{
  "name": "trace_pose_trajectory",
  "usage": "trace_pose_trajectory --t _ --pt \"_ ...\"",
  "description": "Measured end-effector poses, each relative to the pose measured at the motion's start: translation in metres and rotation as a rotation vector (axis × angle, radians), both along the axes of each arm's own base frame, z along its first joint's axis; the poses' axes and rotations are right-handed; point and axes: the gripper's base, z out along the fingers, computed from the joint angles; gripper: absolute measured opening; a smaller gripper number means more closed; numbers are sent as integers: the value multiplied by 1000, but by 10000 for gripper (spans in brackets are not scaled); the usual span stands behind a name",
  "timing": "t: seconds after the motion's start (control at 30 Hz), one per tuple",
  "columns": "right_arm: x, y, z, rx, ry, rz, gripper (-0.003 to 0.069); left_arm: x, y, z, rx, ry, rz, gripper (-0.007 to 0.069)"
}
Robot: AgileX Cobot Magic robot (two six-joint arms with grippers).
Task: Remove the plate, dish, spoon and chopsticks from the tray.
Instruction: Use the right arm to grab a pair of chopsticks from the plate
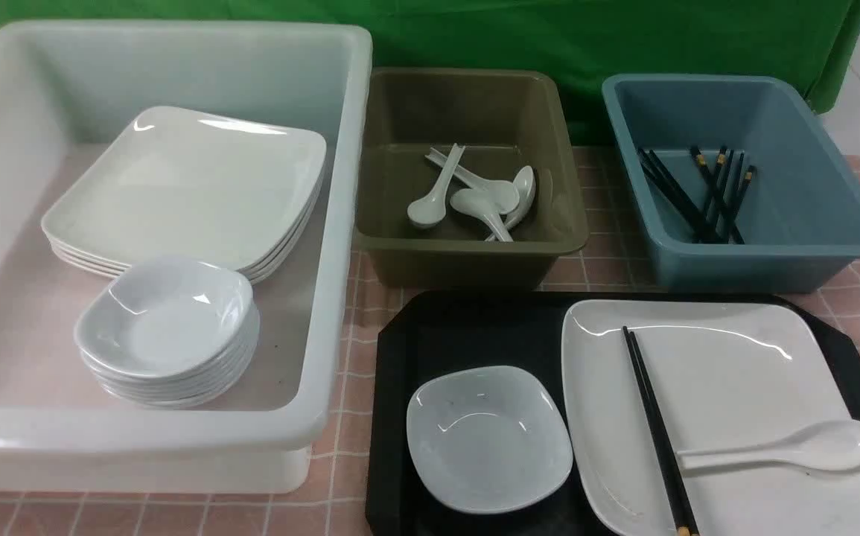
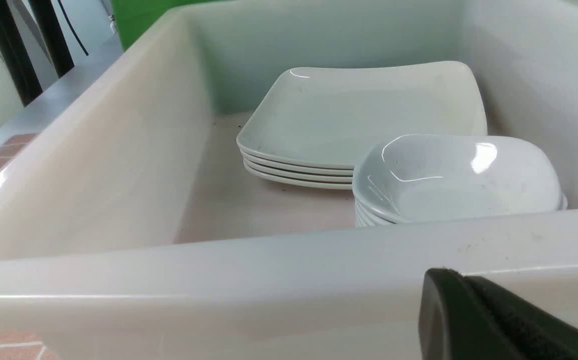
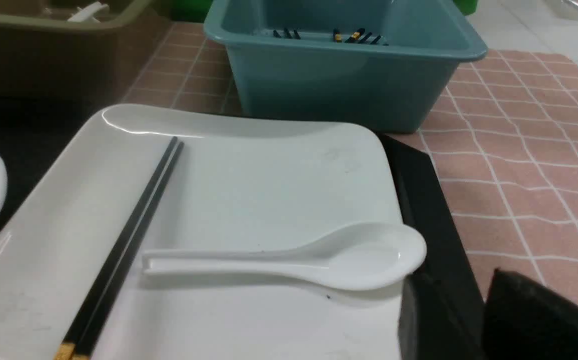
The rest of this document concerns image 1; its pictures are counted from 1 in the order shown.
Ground white spoon in bin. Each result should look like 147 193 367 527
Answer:
407 144 466 229
453 165 519 216
504 165 536 231
450 188 514 242

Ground large white plastic tub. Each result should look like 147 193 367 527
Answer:
0 20 372 494

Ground stack of white square plates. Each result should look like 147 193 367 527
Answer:
39 106 328 284

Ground olive green plastic bin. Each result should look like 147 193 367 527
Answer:
355 68 587 289

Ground white ceramic soup spoon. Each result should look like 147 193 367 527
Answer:
675 418 860 472

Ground stack of small white bowls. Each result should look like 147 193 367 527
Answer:
73 257 261 409

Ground blue plastic bin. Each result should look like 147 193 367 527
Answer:
601 74 860 294

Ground green backdrop cloth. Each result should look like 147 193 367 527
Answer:
0 1 860 144

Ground small white square bowl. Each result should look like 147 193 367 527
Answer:
406 366 573 515

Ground large white square plate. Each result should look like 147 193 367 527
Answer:
561 299 860 535

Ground black chopsticks in blue bin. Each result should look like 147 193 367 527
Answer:
637 144 758 245

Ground black chopstick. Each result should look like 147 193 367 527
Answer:
621 325 691 536
628 331 701 536

